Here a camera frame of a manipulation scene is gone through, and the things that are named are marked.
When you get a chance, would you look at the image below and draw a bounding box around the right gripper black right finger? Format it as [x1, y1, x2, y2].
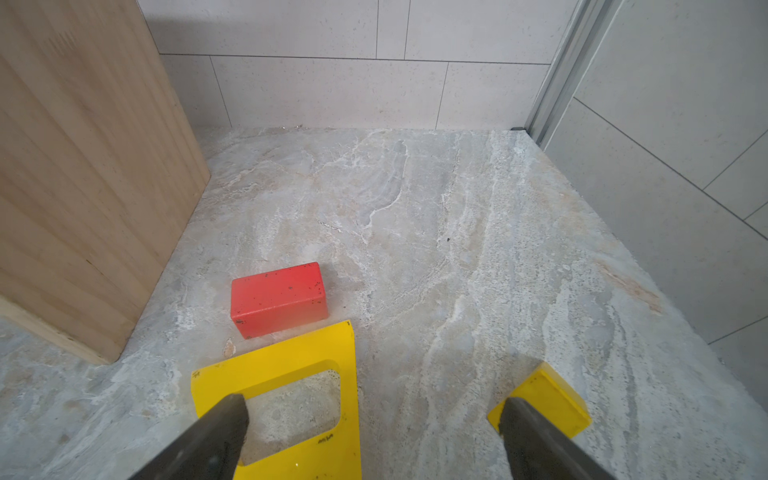
[499, 397, 615, 480]

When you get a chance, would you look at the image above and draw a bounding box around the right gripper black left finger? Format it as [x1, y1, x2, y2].
[130, 394, 249, 480]

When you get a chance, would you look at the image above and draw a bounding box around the wooden two-tier shelf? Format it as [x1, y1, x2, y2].
[1, 1, 210, 364]

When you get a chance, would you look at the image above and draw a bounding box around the small yellow block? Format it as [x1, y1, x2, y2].
[508, 361, 592, 439]

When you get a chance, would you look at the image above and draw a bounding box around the red rectangular block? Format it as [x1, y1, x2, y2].
[230, 262, 329, 339]

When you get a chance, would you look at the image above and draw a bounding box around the yellow frame block with hole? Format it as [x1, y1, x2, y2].
[190, 319, 363, 480]

